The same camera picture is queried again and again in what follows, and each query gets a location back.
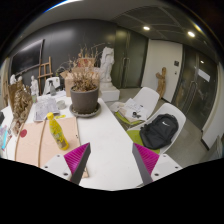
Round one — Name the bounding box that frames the printed paper sheet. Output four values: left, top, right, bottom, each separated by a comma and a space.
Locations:
34, 98, 59, 122

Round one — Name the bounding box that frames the dried brown plant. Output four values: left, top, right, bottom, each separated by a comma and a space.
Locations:
61, 44, 101, 92

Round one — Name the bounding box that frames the small white bust statue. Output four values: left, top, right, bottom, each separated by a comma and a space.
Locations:
31, 76, 39, 96

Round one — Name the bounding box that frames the grey spray bottle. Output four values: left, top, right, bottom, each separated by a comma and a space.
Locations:
49, 80, 56, 96

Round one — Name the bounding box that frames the green seat cushion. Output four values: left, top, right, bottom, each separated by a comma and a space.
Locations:
126, 129, 161, 155

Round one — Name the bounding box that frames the yellow drink bottle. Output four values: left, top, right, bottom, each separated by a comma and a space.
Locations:
47, 112, 69, 150

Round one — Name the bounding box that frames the carved wooden ornament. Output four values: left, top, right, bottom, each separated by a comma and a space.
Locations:
8, 81, 33, 136

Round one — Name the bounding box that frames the grey plant pot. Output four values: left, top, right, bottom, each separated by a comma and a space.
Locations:
70, 88, 98, 112

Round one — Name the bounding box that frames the cardboard box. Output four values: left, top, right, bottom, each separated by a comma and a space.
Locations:
61, 67, 99, 97

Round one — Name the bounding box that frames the black backpack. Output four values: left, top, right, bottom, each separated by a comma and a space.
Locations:
140, 114, 179, 150

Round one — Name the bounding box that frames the large white plaster statue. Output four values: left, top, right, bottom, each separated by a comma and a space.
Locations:
100, 47, 120, 102

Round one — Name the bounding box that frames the brown cardboard sheet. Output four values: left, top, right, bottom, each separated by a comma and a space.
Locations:
15, 117, 80, 167

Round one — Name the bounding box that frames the wooden figure sculpture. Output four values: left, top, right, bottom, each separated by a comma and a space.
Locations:
156, 67, 166, 98

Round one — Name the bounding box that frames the small grey bowl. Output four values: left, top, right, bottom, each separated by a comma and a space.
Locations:
56, 100, 66, 110

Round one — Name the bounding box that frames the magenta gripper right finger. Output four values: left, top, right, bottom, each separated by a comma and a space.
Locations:
132, 143, 159, 185

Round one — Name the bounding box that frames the dark round saucer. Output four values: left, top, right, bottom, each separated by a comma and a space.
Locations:
69, 103, 101, 118

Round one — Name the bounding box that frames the dark blackboard panel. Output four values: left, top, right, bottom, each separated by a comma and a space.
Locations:
11, 39, 44, 75

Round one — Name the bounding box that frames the white chair with backpack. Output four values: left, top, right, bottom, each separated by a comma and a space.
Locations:
127, 103, 186, 154

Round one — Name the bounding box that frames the white chair with papers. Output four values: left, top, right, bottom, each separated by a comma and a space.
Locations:
115, 87, 159, 125

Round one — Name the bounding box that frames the wooden easel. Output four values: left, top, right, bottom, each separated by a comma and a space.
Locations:
38, 57, 53, 94

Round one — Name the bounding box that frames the papers stack on chair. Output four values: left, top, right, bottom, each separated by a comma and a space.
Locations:
110, 98, 148, 122

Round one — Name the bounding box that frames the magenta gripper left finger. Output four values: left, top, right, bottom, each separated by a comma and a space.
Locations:
64, 143, 91, 185

